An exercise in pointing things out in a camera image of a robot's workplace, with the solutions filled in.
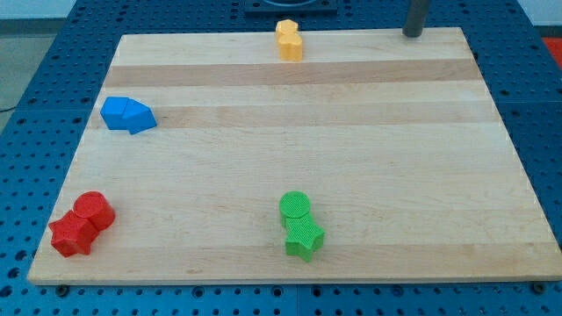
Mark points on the yellow heart block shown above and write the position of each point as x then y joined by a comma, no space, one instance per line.
290,47

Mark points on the green cylinder block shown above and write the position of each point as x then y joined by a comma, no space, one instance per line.
294,205

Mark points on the green star block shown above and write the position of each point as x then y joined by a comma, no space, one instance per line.
304,237

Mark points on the light wooden board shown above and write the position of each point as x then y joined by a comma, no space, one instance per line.
397,142

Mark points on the yellow hexagon block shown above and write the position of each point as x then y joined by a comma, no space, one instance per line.
285,27

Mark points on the blue pentagon block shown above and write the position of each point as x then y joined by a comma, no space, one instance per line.
137,117

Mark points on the blue cube block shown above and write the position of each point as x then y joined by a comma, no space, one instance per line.
112,112

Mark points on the red cylinder block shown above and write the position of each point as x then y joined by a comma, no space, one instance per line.
93,206

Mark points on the red star block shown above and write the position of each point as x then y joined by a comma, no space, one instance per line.
72,235

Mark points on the red object at right edge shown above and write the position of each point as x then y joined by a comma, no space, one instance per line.
554,46

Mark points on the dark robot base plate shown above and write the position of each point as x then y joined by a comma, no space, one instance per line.
271,7

